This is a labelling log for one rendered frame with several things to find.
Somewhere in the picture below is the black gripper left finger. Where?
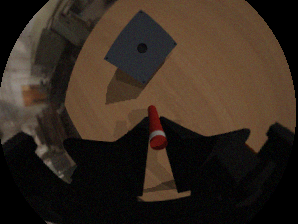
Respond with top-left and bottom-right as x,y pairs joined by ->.
63,117 -> 150,196

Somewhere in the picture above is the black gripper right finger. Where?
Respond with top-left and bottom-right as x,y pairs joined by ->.
160,117 -> 250,193

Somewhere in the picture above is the red peg with white band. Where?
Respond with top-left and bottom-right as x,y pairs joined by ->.
148,105 -> 168,151

